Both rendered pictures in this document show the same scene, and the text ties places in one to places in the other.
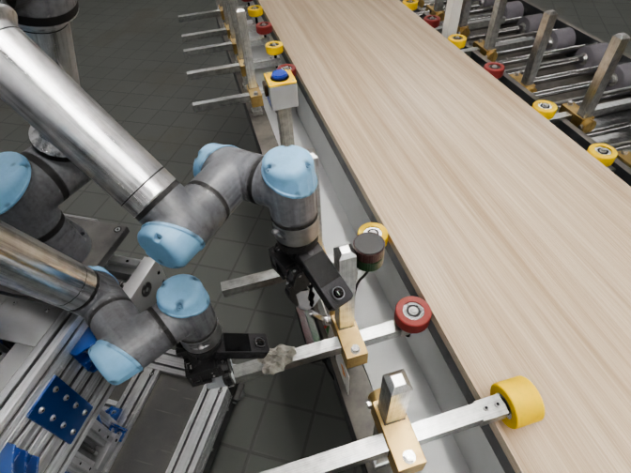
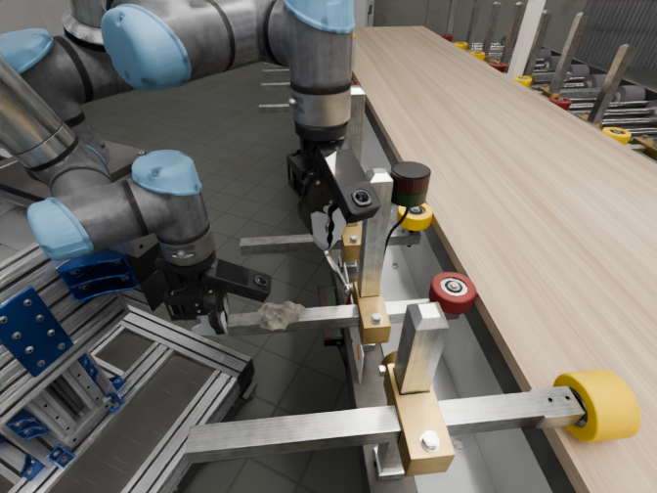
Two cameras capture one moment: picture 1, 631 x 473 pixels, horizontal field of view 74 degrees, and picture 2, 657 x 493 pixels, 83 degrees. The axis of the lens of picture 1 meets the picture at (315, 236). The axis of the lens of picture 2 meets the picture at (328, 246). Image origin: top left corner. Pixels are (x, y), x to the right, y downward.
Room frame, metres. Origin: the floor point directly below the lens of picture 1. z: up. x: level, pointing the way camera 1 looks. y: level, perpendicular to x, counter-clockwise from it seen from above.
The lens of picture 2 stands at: (0.00, -0.04, 1.39)
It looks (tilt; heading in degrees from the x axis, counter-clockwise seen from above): 40 degrees down; 7
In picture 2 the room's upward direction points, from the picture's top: straight up
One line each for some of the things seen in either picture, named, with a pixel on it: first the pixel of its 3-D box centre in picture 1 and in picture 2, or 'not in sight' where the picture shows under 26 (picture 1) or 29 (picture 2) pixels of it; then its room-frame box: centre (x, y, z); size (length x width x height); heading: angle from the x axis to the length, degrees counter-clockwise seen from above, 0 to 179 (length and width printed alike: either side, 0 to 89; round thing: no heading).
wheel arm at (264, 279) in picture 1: (302, 269); (331, 242); (0.70, 0.04, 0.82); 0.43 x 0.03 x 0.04; 103
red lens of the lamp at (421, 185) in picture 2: (368, 247); (410, 176); (0.51, -0.10, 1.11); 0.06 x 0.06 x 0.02
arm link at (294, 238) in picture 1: (294, 224); (319, 105); (0.47, 0.03, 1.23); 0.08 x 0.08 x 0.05
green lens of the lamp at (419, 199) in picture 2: (368, 255); (407, 191); (0.51, -0.10, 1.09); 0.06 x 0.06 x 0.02
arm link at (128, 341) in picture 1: (128, 340); (89, 214); (0.35, 0.31, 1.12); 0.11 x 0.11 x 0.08; 40
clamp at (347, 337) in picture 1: (348, 334); (371, 306); (0.48, -0.06, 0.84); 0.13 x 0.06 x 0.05; 13
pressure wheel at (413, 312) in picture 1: (410, 322); (448, 305); (0.50, -0.21, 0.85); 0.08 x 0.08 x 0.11
